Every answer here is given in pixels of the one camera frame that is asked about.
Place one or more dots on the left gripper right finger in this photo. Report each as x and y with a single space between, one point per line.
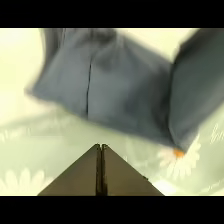
124 177

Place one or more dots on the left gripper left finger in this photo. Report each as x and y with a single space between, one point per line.
79 176

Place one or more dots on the blue shirt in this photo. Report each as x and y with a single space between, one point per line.
126 86

